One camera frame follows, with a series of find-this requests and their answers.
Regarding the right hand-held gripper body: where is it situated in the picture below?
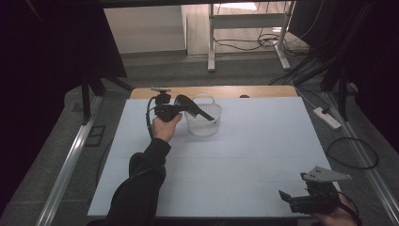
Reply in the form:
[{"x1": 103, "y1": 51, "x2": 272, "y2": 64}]
[{"x1": 289, "y1": 166, "x2": 353, "y2": 216}]

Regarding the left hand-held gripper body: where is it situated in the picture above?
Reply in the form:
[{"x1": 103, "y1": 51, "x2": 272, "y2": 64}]
[{"x1": 150, "y1": 87, "x2": 183, "y2": 123}]

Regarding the white plastic basket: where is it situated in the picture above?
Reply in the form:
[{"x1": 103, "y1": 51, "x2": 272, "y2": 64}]
[{"x1": 184, "y1": 93, "x2": 223, "y2": 137}]

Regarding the person's left hand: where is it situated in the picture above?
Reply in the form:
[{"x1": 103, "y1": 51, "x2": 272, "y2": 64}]
[{"x1": 151, "y1": 112, "x2": 184, "y2": 144}]

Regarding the person's right hand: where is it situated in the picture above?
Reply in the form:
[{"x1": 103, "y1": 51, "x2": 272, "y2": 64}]
[{"x1": 310, "y1": 202, "x2": 359, "y2": 226}]

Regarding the white power strip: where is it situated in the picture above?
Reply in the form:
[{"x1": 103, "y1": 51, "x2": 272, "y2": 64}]
[{"x1": 312, "y1": 106, "x2": 343, "y2": 131}]

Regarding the black metal stand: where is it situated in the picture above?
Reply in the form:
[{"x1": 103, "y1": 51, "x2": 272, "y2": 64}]
[
  {"x1": 293, "y1": 46, "x2": 352, "y2": 122},
  {"x1": 79, "y1": 73, "x2": 136, "y2": 125}
]

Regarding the black curtain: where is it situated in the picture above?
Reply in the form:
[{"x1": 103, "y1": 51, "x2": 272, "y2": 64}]
[{"x1": 0, "y1": 0, "x2": 128, "y2": 218}]

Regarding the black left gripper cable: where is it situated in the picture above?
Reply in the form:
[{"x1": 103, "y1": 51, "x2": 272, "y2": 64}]
[{"x1": 145, "y1": 95, "x2": 157, "y2": 139}]

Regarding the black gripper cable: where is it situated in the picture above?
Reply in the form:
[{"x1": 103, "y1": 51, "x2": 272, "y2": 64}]
[
  {"x1": 145, "y1": 95, "x2": 157, "y2": 139},
  {"x1": 337, "y1": 190, "x2": 362, "y2": 224}
]

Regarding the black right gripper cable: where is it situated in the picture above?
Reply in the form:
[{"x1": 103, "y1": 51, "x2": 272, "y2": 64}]
[{"x1": 337, "y1": 190, "x2": 362, "y2": 224}]

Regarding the aluminium rail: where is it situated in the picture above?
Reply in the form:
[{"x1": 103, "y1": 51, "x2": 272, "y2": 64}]
[
  {"x1": 323, "y1": 91, "x2": 399, "y2": 226},
  {"x1": 35, "y1": 94, "x2": 104, "y2": 226}
]

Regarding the black looped floor cable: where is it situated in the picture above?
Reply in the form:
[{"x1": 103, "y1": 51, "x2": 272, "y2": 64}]
[{"x1": 326, "y1": 137, "x2": 379, "y2": 170}]

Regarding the white metal desk frame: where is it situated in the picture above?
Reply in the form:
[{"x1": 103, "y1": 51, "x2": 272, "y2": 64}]
[{"x1": 206, "y1": 0, "x2": 296, "y2": 73}]

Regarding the tangle of black floor cables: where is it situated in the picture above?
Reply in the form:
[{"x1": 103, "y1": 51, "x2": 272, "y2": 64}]
[{"x1": 213, "y1": 29, "x2": 310, "y2": 57}]

